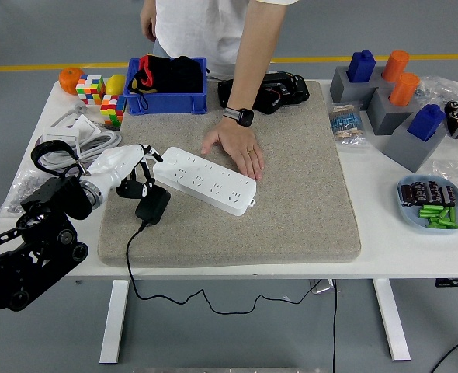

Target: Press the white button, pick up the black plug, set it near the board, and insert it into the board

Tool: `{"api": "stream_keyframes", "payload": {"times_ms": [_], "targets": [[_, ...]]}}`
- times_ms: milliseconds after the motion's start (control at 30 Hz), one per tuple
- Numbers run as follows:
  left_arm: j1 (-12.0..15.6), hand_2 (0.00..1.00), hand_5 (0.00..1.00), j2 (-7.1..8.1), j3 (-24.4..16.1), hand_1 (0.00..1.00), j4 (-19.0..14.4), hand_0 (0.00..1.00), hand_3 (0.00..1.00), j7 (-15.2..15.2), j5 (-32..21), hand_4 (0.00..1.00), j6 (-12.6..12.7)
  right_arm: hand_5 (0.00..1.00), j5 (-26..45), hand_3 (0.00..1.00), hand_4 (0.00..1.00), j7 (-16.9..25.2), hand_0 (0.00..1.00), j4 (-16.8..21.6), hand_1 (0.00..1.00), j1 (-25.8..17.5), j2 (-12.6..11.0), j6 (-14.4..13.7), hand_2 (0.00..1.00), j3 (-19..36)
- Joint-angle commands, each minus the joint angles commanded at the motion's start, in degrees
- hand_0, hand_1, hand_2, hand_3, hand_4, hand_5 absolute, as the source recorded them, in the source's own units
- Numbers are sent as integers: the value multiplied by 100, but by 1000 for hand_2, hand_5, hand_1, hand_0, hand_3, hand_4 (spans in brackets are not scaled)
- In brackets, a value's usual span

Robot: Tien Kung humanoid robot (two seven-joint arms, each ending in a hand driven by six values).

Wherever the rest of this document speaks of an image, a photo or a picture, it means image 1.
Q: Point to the clear bag of metal screws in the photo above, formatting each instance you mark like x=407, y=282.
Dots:
x=17, y=194

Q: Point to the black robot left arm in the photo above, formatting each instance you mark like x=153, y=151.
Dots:
x=39, y=248

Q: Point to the white square wall plate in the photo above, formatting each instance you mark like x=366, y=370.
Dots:
x=86, y=125

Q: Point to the grey block holder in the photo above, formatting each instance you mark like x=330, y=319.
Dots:
x=411, y=151
x=386, y=116
x=343, y=91

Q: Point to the clear bag of resistors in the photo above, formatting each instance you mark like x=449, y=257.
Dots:
x=345, y=124

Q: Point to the white rectangular box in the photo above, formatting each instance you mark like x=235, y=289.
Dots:
x=60, y=135

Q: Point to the black mechanical device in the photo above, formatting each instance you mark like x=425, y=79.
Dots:
x=291, y=91

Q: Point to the multicolour puzzle cube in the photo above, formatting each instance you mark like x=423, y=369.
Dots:
x=112, y=109
x=90, y=90

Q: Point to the light blue dish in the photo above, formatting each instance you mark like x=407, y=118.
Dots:
x=411, y=219

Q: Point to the black folded fabric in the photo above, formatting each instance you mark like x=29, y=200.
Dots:
x=186, y=75

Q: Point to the small green cylinder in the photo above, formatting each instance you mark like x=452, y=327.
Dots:
x=431, y=208
x=452, y=214
x=438, y=221
x=444, y=213
x=430, y=213
x=442, y=225

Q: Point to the metal bracket under table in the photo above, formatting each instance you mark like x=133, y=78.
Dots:
x=322, y=286

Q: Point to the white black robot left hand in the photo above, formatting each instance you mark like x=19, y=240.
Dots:
x=114, y=165

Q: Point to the crumpled clear plastic bag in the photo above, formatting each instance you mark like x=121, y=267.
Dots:
x=438, y=87
x=450, y=167

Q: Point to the black plug adapter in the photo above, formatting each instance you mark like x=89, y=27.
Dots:
x=153, y=210

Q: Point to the blue plastic bin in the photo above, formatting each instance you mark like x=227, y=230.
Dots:
x=167, y=103

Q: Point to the orange fruit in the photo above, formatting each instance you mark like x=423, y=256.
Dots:
x=70, y=79

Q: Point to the person's right hand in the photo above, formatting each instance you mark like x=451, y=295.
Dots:
x=148, y=23

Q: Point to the person's left hand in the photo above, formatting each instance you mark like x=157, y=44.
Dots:
x=236, y=143

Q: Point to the person's left forearm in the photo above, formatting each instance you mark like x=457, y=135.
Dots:
x=252, y=58

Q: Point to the black table control panel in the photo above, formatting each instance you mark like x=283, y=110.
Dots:
x=454, y=282

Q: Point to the white table leg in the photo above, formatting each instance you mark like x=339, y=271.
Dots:
x=392, y=322
x=114, y=322

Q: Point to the white power strip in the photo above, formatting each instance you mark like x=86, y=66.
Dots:
x=202, y=178

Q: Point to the black wristwatch striped band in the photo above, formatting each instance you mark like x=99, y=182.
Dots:
x=243, y=117

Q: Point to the grey-brown mat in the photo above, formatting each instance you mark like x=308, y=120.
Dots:
x=271, y=213

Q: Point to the black printed capacitor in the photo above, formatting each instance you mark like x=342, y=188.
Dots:
x=433, y=191
x=419, y=192
x=448, y=195
x=406, y=194

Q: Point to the yellow lemon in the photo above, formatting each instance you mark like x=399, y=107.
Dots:
x=115, y=84

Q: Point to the black red yellow fabric pouch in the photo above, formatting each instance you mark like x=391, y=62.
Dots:
x=149, y=70

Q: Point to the blue square peg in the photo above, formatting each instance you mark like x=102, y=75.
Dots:
x=361, y=66
x=425, y=122

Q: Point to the orange cylinder peg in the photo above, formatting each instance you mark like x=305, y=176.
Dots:
x=395, y=66
x=403, y=89

